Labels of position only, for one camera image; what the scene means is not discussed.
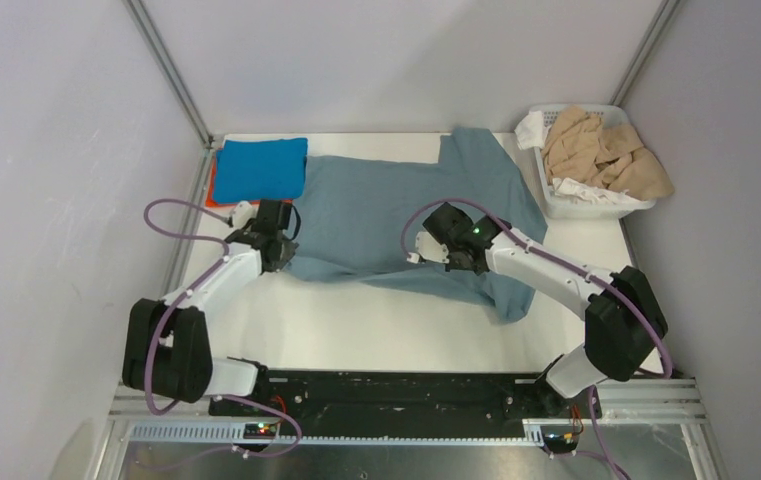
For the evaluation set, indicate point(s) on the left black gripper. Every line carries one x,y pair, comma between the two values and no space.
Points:
287,254

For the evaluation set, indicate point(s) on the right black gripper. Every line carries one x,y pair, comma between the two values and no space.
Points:
451,265

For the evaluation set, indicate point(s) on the grey-blue t-shirt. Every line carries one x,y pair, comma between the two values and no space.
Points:
354,211

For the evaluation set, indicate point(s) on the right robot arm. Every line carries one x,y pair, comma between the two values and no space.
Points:
623,322

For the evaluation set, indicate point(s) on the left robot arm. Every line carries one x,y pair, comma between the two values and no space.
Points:
169,341

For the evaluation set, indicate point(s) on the folded blue t-shirt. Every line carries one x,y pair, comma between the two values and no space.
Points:
257,170

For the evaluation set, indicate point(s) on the folded orange t-shirt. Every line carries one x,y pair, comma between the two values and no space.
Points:
209,198

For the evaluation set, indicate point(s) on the white laundry basket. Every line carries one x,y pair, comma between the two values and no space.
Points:
558,209

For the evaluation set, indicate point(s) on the beige crumpled t-shirt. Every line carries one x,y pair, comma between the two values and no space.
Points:
580,149

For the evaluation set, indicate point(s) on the left controller board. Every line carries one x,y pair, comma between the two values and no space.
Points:
260,431

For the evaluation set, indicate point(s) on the controller board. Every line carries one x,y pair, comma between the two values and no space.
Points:
560,444
260,431

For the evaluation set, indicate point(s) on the right controller board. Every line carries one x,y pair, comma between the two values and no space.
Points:
560,444

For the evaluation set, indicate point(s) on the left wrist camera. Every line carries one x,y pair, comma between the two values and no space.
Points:
241,215

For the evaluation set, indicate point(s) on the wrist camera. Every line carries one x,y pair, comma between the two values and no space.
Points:
241,215
428,249

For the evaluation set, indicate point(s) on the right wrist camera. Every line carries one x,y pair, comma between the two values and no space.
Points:
428,249

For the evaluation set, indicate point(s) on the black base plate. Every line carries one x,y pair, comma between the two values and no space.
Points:
404,405

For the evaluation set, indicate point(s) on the aluminium frame rail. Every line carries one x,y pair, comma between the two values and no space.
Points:
642,402

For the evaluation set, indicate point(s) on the left corner aluminium post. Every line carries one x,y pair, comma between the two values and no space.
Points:
156,45

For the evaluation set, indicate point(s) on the corner aluminium post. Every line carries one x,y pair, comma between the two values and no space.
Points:
156,45
654,35

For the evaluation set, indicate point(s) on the right corner aluminium post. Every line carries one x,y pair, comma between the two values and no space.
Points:
654,35

